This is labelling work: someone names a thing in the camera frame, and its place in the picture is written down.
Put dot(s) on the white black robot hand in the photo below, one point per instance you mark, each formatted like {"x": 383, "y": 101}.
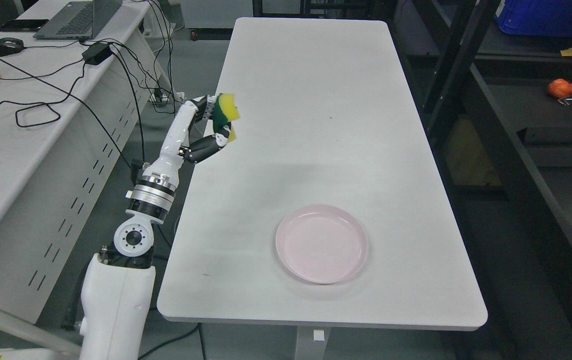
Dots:
{"x": 190, "y": 138}

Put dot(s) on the green yellow sponge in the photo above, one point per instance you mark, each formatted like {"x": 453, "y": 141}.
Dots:
{"x": 223, "y": 113}

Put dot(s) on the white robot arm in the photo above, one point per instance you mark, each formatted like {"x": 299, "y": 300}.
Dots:
{"x": 118, "y": 284}

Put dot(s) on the black metal shelf rack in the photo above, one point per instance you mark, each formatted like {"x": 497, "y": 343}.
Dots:
{"x": 504, "y": 149}

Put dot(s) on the white power strip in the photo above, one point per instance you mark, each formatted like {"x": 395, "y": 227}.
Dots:
{"x": 160, "y": 97}

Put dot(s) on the black power adapter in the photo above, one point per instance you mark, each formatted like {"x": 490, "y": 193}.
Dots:
{"x": 97, "y": 53}

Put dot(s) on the white side desk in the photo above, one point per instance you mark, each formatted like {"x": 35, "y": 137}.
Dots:
{"x": 63, "y": 127}

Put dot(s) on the grey laptop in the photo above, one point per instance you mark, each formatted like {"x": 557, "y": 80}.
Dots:
{"x": 79, "y": 20}

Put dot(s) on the pink round plate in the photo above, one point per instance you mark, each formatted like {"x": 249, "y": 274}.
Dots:
{"x": 321, "y": 244}

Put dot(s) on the black smartphone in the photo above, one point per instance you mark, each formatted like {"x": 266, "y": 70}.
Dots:
{"x": 23, "y": 25}

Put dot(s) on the black computer mouse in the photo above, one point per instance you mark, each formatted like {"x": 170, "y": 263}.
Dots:
{"x": 11, "y": 46}

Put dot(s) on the orange toy object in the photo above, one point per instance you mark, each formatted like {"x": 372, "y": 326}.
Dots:
{"x": 560, "y": 88}

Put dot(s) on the blue plastic bin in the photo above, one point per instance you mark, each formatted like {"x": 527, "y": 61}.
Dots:
{"x": 541, "y": 18}

